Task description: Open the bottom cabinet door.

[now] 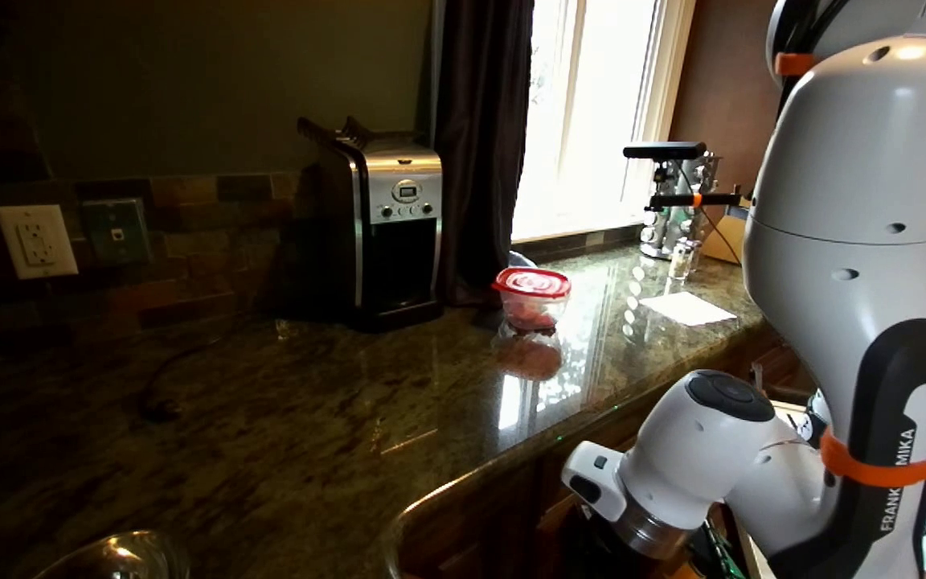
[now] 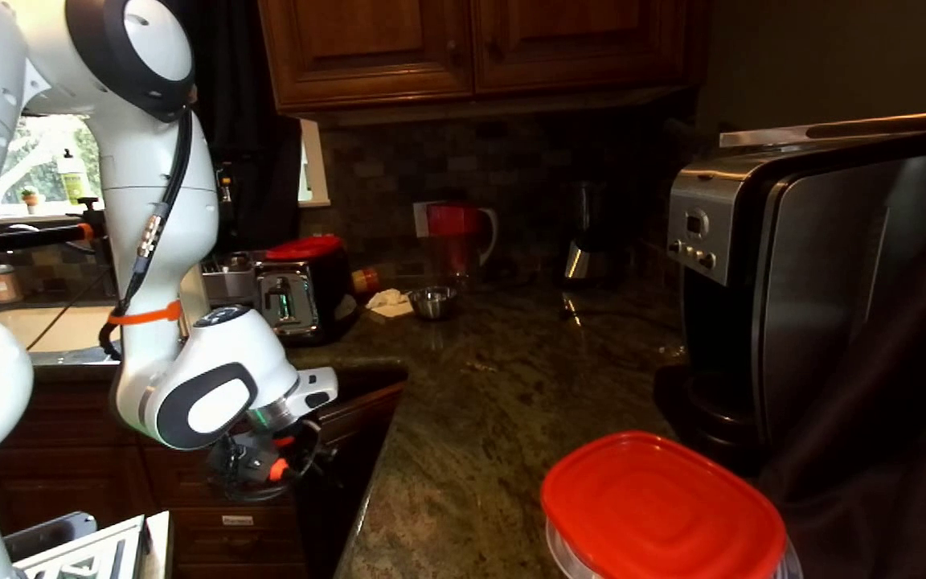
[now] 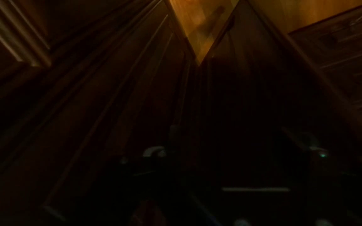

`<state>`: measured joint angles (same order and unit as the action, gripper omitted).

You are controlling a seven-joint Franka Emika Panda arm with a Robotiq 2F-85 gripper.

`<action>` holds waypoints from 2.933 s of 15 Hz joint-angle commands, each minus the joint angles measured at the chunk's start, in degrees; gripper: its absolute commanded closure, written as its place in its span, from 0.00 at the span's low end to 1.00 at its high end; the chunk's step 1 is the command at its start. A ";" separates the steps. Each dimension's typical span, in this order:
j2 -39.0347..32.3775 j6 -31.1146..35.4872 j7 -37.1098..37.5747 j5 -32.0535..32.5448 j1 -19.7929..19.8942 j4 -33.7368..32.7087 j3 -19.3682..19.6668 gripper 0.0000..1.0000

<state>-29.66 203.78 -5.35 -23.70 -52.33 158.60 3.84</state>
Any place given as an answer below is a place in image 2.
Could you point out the wooden drawer front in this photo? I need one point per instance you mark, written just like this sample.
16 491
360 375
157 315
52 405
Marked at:
259 550

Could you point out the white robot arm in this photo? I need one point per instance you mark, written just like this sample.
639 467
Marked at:
129 181

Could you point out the small white label sticker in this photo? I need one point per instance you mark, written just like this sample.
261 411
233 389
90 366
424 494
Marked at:
238 519

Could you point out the clear container with red lid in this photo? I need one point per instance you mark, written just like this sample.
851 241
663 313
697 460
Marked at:
656 502

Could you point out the white hanging paper sheet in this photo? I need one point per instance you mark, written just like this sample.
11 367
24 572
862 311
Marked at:
312 163

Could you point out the wide wooden wall cabinet door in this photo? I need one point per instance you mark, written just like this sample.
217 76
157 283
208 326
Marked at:
368 48

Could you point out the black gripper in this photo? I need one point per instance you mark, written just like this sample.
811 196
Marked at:
259 460

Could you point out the narrow wooden wall cabinet door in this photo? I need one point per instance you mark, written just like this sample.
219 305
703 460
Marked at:
579 42

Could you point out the small metal bowl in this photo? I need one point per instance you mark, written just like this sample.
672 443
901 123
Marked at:
436 305

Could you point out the bright window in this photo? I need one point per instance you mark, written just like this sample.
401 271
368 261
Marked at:
46 165

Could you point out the black and silver coffee maker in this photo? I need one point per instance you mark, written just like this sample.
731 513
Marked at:
805 268

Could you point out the silver appliance with red top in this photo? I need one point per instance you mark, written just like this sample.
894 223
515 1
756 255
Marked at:
292 291

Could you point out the dark glass jar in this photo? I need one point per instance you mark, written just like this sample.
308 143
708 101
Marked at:
592 251

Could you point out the red plastic pitcher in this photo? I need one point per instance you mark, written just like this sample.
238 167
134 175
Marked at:
455 241

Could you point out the white dishwasher rack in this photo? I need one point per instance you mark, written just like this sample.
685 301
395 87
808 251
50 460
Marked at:
99 548

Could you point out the white crumpled napkin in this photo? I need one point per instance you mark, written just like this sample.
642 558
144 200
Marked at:
388 305

